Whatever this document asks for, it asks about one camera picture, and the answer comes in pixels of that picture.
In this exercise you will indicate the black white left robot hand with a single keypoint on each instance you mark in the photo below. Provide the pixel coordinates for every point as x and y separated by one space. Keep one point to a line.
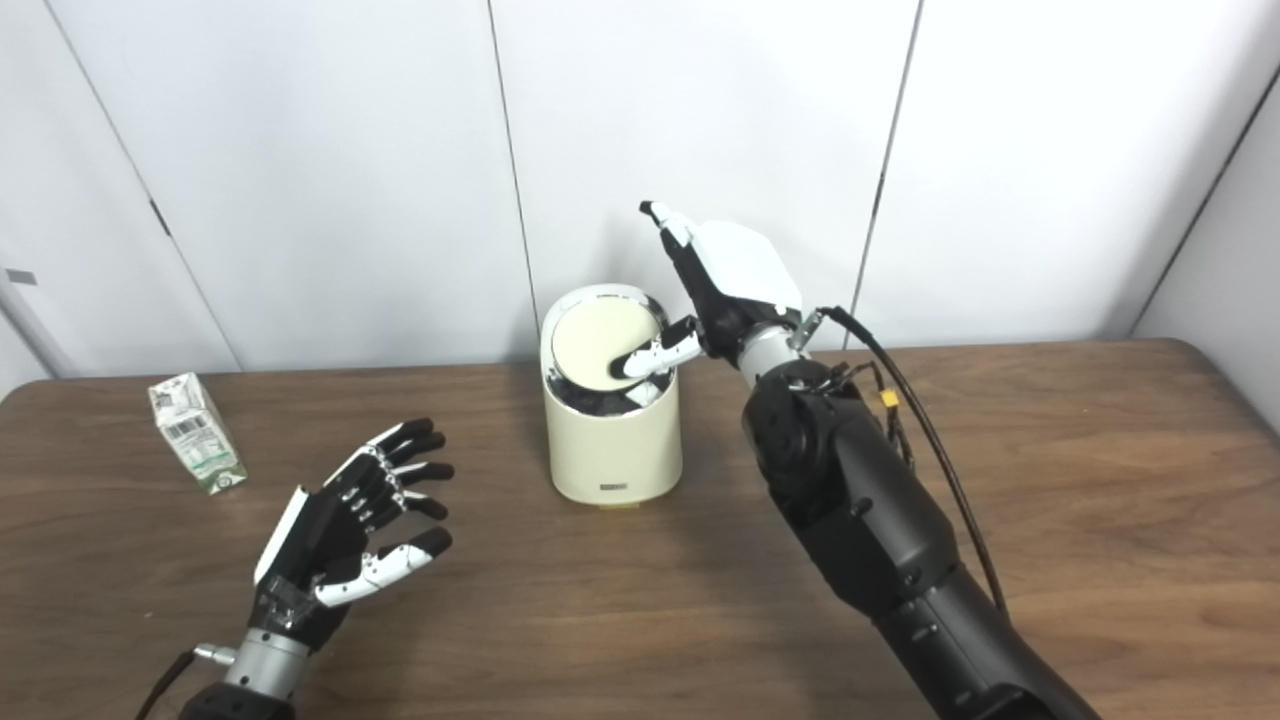
310 545

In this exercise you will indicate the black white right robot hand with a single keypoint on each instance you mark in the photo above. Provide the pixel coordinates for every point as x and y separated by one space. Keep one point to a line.
740 270

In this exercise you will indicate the white green milk carton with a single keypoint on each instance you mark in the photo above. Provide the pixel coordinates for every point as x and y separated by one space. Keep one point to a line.
195 430

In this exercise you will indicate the cream-colored lidded bin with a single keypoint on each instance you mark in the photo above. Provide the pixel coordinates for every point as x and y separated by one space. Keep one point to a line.
610 450

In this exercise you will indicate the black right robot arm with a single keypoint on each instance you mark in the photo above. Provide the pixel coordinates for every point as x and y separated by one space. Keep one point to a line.
870 520

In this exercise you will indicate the small grey wall tag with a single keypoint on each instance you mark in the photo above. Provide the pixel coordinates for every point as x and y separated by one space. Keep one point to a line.
21 277

